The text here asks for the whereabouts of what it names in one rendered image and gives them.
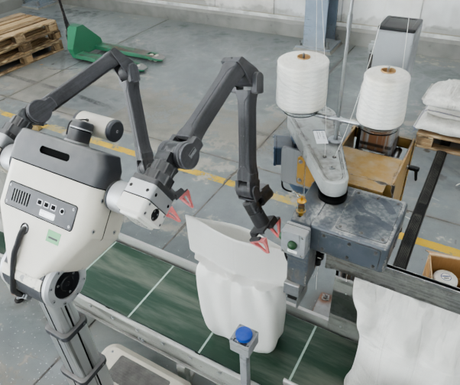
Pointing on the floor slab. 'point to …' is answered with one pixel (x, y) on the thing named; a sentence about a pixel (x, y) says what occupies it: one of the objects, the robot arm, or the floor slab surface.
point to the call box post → (244, 370)
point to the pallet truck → (79, 50)
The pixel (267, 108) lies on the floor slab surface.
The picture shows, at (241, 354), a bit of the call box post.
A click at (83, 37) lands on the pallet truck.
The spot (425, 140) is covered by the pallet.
